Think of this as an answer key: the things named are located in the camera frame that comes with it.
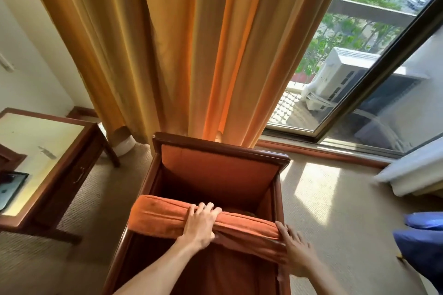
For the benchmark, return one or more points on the person's left hand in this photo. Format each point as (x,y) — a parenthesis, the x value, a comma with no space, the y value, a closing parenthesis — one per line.
(200,225)

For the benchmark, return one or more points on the person's right hand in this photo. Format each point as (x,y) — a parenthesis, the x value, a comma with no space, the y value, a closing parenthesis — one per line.
(299,256)

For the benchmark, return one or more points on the orange cushion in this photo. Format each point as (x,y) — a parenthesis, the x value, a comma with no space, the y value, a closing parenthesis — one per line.
(159,215)

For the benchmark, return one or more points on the orange armchair with wooden frame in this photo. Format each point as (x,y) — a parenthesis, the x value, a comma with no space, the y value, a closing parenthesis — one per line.
(221,170)

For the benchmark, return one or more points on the person's left forearm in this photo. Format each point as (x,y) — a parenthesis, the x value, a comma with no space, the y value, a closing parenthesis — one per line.
(155,270)

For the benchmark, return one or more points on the wooden baseboard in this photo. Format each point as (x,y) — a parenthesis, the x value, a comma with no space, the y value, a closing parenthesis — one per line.
(83,112)
(322,154)

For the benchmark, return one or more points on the blue fabric bundle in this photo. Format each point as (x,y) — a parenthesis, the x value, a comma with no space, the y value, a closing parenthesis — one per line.
(422,250)

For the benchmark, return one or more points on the wooden glass-top side table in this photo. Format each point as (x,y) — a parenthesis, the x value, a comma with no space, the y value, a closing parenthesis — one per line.
(65,184)

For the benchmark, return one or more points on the white bed sheet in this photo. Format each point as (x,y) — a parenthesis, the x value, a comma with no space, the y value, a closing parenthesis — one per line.
(415,170)

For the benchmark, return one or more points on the orange yellow curtain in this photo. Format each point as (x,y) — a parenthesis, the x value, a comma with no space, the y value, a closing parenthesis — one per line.
(193,46)

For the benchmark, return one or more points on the white outdoor air conditioner unit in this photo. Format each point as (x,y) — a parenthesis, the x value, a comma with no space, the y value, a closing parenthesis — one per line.
(332,77)

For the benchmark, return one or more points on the blue smartphone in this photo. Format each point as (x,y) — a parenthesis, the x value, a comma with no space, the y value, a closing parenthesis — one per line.
(12,189)

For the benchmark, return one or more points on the dark framed glass window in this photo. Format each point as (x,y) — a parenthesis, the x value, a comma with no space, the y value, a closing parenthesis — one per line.
(380,75)

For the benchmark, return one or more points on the dark wooden lamp base box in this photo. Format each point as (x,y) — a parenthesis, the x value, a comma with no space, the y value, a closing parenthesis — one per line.
(10,161)

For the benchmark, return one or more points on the concrete balcony railing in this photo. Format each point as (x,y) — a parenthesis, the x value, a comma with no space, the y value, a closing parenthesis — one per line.
(370,11)

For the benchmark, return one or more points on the white wall plate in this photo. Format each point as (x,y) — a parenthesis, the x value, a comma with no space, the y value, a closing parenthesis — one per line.
(6,63)

